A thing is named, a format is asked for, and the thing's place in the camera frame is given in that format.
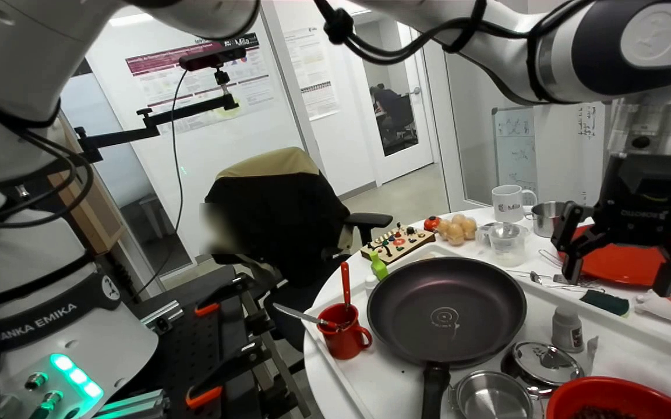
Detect black frying pan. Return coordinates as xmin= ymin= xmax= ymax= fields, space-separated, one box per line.
xmin=366 ymin=257 xmax=526 ymax=419

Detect small white bottle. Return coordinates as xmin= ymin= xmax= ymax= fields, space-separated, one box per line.
xmin=551 ymin=307 xmax=583 ymax=354

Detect small silver pot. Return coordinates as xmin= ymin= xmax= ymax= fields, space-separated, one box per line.
xmin=451 ymin=370 xmax=536 ymax=419

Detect red plate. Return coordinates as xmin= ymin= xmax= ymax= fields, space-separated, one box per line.
xmin=583 ymin=243 xmax=663 ymax=290

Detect silver bowl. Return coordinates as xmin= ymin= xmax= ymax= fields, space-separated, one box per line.
xmin=479 ymin=222 xmax=522 ymax=250

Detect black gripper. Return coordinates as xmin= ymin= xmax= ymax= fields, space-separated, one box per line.
xmin=551 ymin=155 xmax=671 ymax=296

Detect draped dark chair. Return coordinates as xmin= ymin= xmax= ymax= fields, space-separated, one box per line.
xmin=202 ymin=147 xmax=392 ymax=310

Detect red mug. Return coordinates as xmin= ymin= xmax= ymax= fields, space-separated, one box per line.
xmin=318 ymin=304 xmax=373 ymax=362

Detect white mug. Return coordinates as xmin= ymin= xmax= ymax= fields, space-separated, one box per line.
xmin=492 ymin=184 xmax=538 ymax=225

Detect silver cup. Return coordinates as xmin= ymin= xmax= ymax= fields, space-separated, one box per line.
xmin=530 ymin=201 xmax=563 ymax=239

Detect red bowl of coffee beans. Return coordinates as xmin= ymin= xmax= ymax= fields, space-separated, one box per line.
xmin=545 ymin=378 xmax=671 ymax=419

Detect robot control base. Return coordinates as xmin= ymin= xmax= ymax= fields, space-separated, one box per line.
xmin=0 ymin=112 xmax=159 ymax=419

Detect green sponge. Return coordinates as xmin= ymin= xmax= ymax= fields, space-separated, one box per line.
xmin=579 ymin=290 xmax=629 ymax=318

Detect sushi tray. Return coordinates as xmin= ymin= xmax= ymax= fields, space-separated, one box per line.
xmin=360 ymin=227 xmax=436 ymax=265

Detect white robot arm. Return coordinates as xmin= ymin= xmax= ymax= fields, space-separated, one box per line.
xmin=0 ymin=0 xmax=671 ymax=296

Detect bread rolls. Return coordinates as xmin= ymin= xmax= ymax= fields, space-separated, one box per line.
xmin=437 ymin=214 xmax=477 ymax=247

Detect camera on black boom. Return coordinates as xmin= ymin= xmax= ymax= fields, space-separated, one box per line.
xmin=79 ymin=34 xmax=258 ymax=162

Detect clear plastic cup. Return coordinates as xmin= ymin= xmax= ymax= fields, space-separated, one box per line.
xmin=486 ymin=225 xmax=523 ymax=268

